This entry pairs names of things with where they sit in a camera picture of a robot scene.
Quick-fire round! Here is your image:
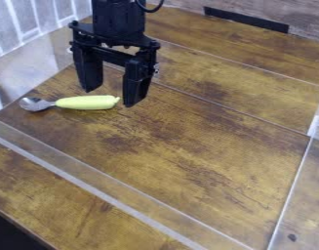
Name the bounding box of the black strip on table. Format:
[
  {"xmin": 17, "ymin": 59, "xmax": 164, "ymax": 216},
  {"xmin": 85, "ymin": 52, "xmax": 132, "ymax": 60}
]
[{"xmin": 203, "ymin": 6, "xmax": 290, "ymax": 33}]

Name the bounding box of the black cable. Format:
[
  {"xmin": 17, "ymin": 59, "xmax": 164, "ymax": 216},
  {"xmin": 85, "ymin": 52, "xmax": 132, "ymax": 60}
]
[{"xmin": 133, "ymin": 0, "xmax": 166, "ymax": 14}]

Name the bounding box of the clear acrylic enclosure wall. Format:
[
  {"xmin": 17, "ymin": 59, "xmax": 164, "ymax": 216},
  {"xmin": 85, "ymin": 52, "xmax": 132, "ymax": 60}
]
[{"xmin": 0, "ymin": 25, "xmax": 319, "ymax": 250}]

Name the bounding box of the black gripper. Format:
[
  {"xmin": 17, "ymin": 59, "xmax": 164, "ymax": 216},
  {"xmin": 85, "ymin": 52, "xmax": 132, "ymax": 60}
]
[{"xmin": 69, "ymin": 0, "xmax": 160, "ymax": 107}]

